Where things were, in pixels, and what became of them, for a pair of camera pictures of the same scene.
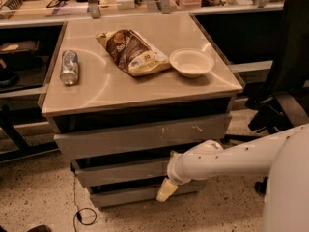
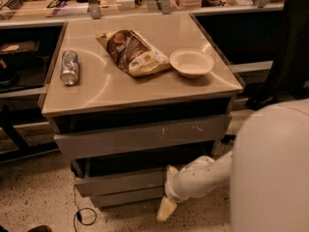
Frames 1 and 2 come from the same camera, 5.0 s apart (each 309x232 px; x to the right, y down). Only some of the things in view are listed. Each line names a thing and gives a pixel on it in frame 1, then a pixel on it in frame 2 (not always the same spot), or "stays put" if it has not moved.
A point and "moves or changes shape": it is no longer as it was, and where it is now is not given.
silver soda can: x=70 y=68 stays put
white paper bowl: x=191 y=62 stays put
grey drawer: x=123 y=168 moves or changes shape
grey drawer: x=122 y=199 stays put
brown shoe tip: x=40 y=228 stays put
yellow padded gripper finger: x=167 y=188 to x=166 y=208
